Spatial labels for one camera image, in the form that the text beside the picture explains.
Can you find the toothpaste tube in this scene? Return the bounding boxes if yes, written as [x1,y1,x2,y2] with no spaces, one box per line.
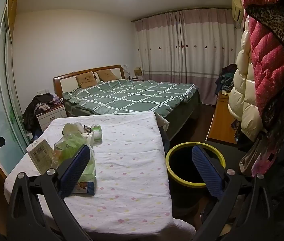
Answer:
[72,181,95,196]

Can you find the green plastic bag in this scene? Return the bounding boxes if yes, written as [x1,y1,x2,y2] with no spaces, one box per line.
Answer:
[52,123,96,183]

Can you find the clear green label bottle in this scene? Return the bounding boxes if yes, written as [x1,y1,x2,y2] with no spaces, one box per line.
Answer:
[91,124,102,141]

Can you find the yellow rimmed trash bin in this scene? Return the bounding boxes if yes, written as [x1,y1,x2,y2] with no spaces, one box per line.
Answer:
[166,142,226,188]

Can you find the sliding glass wardrobe door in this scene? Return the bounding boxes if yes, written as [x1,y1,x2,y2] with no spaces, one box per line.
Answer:
[0,0,29,175]

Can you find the pink floral bag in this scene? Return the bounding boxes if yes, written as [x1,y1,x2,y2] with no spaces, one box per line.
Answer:
[239,134,279,177]

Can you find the white bedside drawer cabinet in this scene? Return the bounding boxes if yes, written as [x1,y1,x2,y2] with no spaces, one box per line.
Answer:
[36,104,67,132]

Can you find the dark clothes on nightstand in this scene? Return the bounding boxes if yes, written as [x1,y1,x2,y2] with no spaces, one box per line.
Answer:
[22,93,53,136]

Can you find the wooden side cabinet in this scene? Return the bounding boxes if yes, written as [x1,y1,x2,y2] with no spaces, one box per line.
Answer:
[206,91,236,146]

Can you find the wooden bed headboard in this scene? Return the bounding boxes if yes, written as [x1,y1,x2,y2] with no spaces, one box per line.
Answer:
[53,65,125,97]

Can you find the white dotted table cloth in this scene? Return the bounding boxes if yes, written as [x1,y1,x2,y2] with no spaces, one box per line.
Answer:
[4,111,176,234]

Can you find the cream puffer jacket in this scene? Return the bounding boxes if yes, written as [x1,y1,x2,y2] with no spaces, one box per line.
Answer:
[228,17,262,141]

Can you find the left brown pillow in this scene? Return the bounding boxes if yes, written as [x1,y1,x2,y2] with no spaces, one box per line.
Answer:
[76,72,98,89]

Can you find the brown pillow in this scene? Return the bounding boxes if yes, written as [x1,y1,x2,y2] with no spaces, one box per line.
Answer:
[76,72,98,89]
[96,69,119,82]

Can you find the green plaid duvet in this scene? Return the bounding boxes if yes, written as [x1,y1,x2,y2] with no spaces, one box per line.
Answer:
[63,79,199,117]

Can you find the clothes pile on cabinet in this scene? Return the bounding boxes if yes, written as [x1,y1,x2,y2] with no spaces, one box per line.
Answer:
[215,64,237,95]

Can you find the right brown pillow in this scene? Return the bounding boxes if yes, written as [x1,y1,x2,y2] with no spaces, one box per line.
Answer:
[96,69,119,82]

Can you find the red dotted quilted jacket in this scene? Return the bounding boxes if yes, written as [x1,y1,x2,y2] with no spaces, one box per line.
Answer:
[242,0,284,118]

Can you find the pink white curtain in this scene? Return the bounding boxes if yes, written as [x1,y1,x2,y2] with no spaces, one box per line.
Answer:
[134,8,242,105]

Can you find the wall air conditioner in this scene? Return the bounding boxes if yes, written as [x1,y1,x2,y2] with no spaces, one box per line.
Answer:
[231,0,244,23]

